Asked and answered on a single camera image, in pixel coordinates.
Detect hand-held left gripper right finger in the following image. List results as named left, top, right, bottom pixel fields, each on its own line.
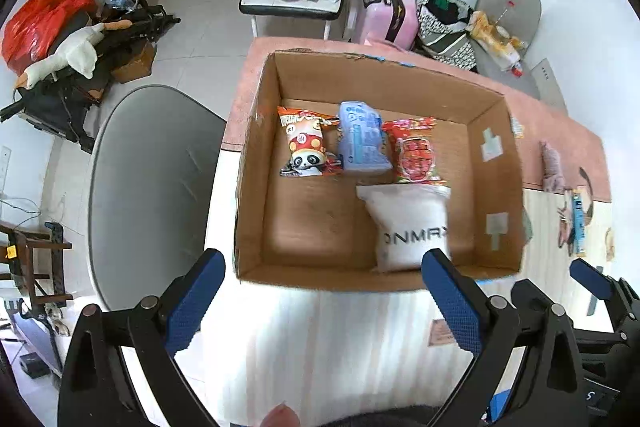
left=421, top=248, right=584, bottom=427

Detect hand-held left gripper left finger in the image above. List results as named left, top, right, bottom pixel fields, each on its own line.
left=57, top=248, right=227, bottom=427

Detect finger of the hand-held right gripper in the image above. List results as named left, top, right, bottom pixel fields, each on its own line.
left=510, top=278, right=557, bottom=310
left=569, top=258, right=640, bottom=350

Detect white soft bag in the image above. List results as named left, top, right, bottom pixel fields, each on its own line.
left=356, top=183, right=453, bottom=273

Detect person's left hand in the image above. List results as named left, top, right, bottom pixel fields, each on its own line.
left=264, top=402, right=302, bottom=427

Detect pink label sticker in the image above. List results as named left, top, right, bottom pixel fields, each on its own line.
left=427, top=319, right=454, bottom=348

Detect blue narrow packet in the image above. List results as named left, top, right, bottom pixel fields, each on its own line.
left=570, top=189, right=592, bottom=258

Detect white cartoon print table cloth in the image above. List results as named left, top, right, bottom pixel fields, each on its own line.
left=120, top=147, right=621, bottom=427

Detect small pink plush toy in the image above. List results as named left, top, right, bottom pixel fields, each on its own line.
left=539, top=141, right=566, bottom=194

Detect grey office chair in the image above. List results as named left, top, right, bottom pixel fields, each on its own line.
left=89, top=84, right=228, bottom=314

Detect red snack packet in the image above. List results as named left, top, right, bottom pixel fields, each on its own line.
left=381, top=118, right=446, bottom=185

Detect wooden stool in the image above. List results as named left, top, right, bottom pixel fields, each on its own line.
left=0, top=219, right=73, bottom=309

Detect light blue tissue pack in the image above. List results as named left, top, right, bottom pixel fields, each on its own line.
left=337, top=101, right=393, bottom=175

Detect panda print snack packet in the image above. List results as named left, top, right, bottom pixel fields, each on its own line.
left=277, top=106, right=346, bottom=178

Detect pile of black tripods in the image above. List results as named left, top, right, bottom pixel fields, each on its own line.
left=0, top=6, right=181, bottom=155

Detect small brown cardboard box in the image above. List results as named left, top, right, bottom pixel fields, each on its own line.
left=112, top=42, right=157, bottom=84

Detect yellow snack bags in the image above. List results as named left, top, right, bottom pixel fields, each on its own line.
left=467, top=11, right=529, bottom=76

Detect black white patterned bag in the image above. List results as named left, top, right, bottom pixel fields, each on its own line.
left=415, top=0, right=478, bottom=70

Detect white goose plush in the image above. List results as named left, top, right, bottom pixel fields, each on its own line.
left=15, top=19, right=133, bottom=90

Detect pink suitcase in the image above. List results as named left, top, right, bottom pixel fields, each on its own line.
left=356, top=0, right=418, bottom=50

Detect black seat metal chair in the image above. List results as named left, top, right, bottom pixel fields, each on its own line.
left=239, top=0, right=352, bottom=42

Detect red plastic bag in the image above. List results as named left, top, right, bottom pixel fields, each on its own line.
left=1, top=0, right=96, bottom=75

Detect white wall socket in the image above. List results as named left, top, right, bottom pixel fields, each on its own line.
left=531, top=59, right=554, bottom=96

